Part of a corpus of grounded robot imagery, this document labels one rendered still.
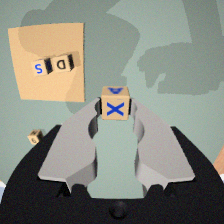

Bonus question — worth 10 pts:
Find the beige flat mat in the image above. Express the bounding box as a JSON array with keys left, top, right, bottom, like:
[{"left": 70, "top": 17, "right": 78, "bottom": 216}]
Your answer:
[{"left": 8, "top": 23, "right": 85, "bottom": 102}]

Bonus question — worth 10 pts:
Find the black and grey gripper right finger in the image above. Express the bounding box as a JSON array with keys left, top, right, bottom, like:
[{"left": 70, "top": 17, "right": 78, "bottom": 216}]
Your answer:
[{"left": 128, "top": 98, "right": 224, "bottom": 224}]

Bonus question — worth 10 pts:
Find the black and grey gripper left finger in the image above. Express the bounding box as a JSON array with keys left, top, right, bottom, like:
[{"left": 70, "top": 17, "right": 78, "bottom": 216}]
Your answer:
[{"left": 0, "top": 97, "right": 102, "bottom": 224}]

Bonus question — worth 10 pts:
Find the tan letter block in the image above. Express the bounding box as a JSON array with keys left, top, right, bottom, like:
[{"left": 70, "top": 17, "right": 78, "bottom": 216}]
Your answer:
[
  {"left": 31, "top": 57, "right": 53, "bottom": 77},
  {"left": 101, "top": 86, "right": 130, "bottom": 120},
  {"left": 53, "top": 54, "right": 74, "bottom": 73},
  {"left": 28, "top": 130, "right": 44, "bottom": 144}
]

